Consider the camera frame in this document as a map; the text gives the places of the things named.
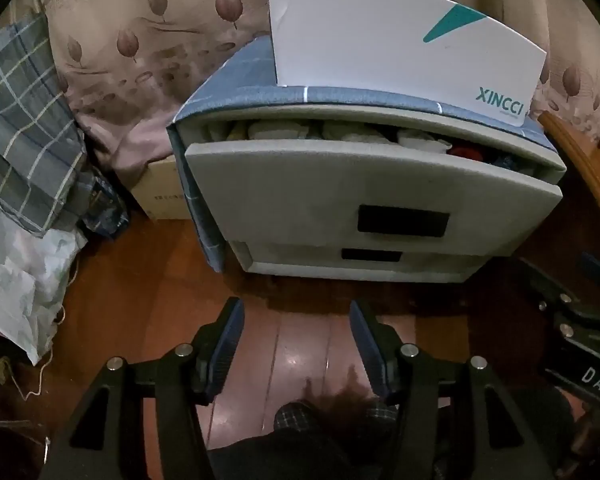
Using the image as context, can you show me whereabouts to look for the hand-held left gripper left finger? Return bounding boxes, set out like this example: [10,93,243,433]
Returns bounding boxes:
[40,296,246,480]

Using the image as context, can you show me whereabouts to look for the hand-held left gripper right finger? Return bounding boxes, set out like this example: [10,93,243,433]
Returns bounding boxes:
[349,299,556,480]

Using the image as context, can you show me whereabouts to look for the blue underwear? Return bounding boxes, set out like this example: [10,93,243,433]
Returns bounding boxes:
[491,155,527,172]

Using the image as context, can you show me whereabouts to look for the red knitted sock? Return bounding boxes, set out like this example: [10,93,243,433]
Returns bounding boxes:
[447,145,483,162]

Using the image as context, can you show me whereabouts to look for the grey nightstand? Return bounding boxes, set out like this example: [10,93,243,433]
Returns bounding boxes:
[167,35,568,286]

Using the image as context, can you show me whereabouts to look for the pile of white garments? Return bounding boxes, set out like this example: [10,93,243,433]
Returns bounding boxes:
[205,119,451,153]

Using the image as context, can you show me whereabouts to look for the white cardboard box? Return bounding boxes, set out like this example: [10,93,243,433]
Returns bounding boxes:
[267,0,548,128]

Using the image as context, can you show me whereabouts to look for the grey lower drawer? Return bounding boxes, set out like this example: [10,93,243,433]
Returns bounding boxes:
[227,240,491,283]

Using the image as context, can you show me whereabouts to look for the person's plaid trousers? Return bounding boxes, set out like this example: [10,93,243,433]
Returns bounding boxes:
[274,399,401,436]

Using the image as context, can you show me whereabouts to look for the brown wooden furniture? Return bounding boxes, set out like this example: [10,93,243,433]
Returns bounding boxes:
[520,110,600,281]

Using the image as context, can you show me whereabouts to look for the person's dark top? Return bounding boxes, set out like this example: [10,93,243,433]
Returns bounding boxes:
[207,427,433,480]

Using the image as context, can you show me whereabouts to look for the brown cardboard box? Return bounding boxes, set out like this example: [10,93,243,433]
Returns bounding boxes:
[130,152,193,222]

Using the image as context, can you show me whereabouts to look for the blue printed packet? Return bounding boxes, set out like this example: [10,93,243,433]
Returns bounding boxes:
[82,170,131,238]

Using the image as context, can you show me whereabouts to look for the white plastic bag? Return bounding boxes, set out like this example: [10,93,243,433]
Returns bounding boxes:
[0,200,88,366]

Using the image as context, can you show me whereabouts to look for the blue checked cloth cover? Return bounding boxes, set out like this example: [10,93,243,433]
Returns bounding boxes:
[167,35,556,273]

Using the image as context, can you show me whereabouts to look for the grey plaid cloth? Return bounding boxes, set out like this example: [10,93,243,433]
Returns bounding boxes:
[0,15,96,238]

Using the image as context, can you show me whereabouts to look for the leaf print curtain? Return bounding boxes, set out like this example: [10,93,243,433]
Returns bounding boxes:
[10,0,600,186]

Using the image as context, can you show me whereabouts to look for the white cord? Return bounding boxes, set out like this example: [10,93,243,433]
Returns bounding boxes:
[10,255,81,401]

